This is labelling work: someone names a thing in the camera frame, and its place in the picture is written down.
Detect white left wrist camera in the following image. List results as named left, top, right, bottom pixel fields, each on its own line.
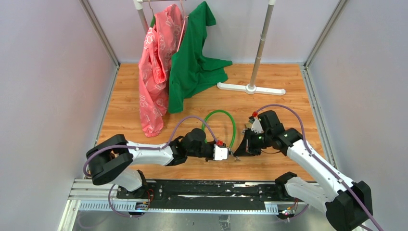
left=213, top=144, right=229, bottom=161

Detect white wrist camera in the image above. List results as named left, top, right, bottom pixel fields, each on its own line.
left=249, top=118, right=264, bottom=134
left=213, top=144, right=229, bottom=161

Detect green t-shirt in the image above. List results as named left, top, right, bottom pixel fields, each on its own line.
left=168, top=1, right=232, bottom=114

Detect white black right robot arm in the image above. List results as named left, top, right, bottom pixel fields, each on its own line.
left=234, top=110, right=373, bottom=231

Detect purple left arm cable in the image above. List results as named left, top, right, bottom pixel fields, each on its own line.
left=83, top=115, right=224, bottom=178

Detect white clothes rack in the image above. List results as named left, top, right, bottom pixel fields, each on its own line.
left=133, top=0, right=286, bottom=96

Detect pink patterned garment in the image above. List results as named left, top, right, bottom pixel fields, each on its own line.
left=138, top=4, right=184, bottom=137

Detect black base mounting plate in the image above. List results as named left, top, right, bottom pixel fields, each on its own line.
left=114, top=180, right=295, bottom=211

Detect green cable lock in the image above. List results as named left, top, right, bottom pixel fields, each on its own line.
left=204, top=109, right=237, bottom=151

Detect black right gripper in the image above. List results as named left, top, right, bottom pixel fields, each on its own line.
left=234, top=128, right=272, bottom=157

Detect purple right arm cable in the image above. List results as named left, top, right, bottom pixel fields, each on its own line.
left=252, top=104, right=385, bottom=231

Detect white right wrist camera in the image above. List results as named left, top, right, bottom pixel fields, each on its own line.
left=249, top=118, right=264, bottom=134

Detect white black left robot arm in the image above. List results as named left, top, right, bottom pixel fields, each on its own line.
left=85, top=128, right=229, bottom=199

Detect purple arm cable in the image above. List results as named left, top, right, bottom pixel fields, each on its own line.
left=252, top=104, right=385, bottom=231
left=83, top=115, right=224, bottom=178

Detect aluminium frame rail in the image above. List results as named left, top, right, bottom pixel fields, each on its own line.
left=57, top=178, right=367, bottom=231

